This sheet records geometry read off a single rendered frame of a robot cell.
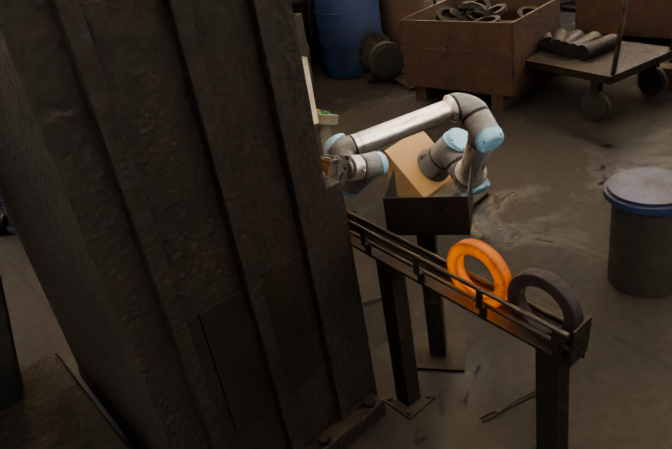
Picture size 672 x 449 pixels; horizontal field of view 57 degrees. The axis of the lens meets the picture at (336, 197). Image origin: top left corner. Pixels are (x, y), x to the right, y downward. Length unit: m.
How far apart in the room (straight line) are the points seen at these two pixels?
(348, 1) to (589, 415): 4.10
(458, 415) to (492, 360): 0.29
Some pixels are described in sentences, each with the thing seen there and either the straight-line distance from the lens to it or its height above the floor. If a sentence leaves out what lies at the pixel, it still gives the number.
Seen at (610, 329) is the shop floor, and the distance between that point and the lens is 2.55.
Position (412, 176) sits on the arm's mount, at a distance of 3.15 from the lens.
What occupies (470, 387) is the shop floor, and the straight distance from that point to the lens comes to 2.30.
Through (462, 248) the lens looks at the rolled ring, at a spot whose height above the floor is 0.76.
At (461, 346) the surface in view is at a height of 0.01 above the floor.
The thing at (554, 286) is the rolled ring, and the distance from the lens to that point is 1.47.
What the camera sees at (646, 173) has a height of 0.43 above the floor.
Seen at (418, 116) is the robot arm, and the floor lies 0.76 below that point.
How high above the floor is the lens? 1.64
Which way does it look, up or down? 27 degrees down
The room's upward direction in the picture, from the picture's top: 10 degrees counter-clockwise
